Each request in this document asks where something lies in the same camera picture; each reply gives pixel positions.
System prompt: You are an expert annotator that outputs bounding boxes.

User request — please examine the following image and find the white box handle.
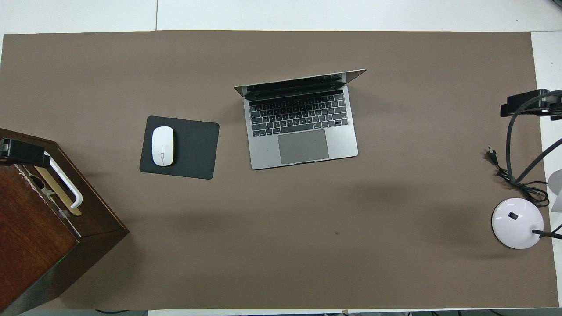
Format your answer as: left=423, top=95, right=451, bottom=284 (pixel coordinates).
left=42, top=151, right=83, bottom=209

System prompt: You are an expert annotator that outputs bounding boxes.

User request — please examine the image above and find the white computer mouse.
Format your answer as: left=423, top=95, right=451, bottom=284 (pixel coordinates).
left=151, top=126, right=175, bottom=167

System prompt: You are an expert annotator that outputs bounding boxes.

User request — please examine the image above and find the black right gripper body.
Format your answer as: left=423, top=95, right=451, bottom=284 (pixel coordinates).
left=549, top=93, right=562, bottom=121

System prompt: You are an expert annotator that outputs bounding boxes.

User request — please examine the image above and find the brass box handle plate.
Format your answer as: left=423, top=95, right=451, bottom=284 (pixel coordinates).
left=33, top=165, right=82, bottom=216

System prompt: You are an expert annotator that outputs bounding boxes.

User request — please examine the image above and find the white desk lamp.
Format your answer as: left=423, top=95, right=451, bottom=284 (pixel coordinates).
left=491, top=169, right=562, bottom=250

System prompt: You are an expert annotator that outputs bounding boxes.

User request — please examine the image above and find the black mouse pad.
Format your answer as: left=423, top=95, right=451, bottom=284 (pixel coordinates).
left=139, top=115, right=220, bottom=180

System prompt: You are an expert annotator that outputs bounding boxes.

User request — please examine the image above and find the dark brown wooden box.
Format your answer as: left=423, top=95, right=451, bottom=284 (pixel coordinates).
left=0, top=128, right=130, bottom=314

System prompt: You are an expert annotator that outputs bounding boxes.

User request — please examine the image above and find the black lamp power cable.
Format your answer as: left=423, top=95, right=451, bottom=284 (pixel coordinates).
left=486, top=148, right=550, bottom=208

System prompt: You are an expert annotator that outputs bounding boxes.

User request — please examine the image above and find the silver laptop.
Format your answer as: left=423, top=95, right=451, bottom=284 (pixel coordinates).
left=234, top=69, right=367, bottom=170

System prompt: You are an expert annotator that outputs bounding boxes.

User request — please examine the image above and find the brown table mat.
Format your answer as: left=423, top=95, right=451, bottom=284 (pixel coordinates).
left=0, top=31, right=559, bottom=310

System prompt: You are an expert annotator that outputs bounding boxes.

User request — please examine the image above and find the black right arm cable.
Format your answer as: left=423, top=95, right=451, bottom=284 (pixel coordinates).
left=505, top=90, right=562, bottom=185

